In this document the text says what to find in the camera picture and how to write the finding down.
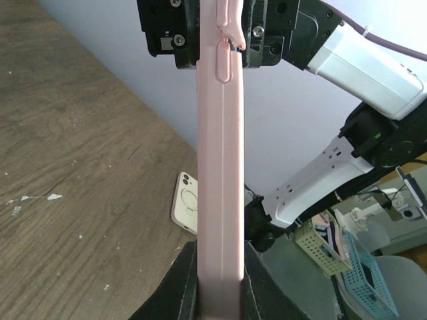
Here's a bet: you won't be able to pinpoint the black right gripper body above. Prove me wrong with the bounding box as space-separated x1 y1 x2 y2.
137 0 300 69

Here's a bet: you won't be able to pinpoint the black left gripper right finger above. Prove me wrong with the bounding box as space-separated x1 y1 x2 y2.
240 241 310 320

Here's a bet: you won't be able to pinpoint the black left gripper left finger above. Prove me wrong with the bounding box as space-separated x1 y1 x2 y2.
130 241 197 320

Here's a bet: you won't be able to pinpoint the pink phone case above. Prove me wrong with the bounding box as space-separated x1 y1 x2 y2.
197 1 246 319

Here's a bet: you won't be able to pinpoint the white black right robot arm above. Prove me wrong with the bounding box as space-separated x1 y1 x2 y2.
137 1 426 253

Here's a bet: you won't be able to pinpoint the beige phone case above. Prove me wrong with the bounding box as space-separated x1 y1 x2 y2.
171 172 198 235

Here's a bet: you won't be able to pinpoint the green perforated basket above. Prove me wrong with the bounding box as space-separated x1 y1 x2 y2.
295 215 352 276

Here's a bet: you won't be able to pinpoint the blue perforated basket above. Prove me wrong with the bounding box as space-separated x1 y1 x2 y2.
342 233 398 319

